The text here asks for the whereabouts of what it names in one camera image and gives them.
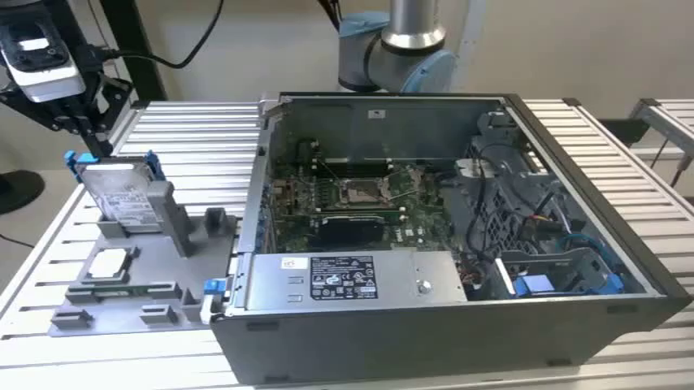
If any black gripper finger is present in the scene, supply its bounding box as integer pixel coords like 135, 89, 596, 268
84, 74, 135, 160
0, 92, 90, 138

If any hard disk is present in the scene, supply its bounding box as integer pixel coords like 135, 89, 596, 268
62, 149, 167, 236

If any grey metal disk bay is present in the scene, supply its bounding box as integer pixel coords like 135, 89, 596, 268
439, 108, 651, 302

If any black round monitor base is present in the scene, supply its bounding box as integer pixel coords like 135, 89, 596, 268
0, 170, 46, 215

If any silver CPU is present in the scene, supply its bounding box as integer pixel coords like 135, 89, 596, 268
88, 248, 135, 280

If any thin metal locking lever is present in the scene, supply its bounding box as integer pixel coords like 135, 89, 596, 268
316, 158, 344, 182

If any grey parts rack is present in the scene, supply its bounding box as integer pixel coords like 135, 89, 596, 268
46, 180, 240, 338

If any black RAM slot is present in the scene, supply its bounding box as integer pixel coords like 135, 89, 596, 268
312, 158, 395, 167
312, 163, 395, 172

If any green RAM stick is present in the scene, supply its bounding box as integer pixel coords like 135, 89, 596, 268
84, 283, 177, 297

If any CPU socket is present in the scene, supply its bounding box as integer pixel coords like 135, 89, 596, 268
337, 177, 392, 207

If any long expansion slot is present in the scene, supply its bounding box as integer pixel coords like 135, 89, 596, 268
309, 206, 408, 216

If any silver power supply box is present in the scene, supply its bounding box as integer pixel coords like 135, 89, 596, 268
243, 249, 470, 314

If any black graphics card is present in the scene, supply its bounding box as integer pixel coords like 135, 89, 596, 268
316, 214, 387, 249

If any metal socket cover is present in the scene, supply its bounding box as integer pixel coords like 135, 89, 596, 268
384, 167, 428, 200

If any green motherboard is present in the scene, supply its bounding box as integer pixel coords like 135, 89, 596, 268
264, 157, 463, 254

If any open black PC case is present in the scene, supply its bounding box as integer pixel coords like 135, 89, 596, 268
208, 91, 694, 385

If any small blue plastic carrier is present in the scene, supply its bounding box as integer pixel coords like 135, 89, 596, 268
512, 275, 560, 295

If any aluminium slat side table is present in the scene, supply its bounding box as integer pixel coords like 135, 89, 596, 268
627, 97, 694, 192

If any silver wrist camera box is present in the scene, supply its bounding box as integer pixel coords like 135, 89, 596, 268
0, 24, 89, 103

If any black camera cable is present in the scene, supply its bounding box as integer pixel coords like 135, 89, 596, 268
74, 0, 227, 70

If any black upright post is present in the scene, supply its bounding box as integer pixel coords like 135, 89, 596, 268
100, 0, 171, 102

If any thin black floor cable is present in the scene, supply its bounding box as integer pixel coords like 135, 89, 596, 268
0, 232, 37, 249

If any yellow and red wire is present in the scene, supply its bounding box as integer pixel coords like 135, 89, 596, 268
520, 214, 555, 241

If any blue wire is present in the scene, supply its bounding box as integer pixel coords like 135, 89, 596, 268
556, 230, 620, 278

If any black table bracket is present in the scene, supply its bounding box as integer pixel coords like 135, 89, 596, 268
598, 117, 651, 148

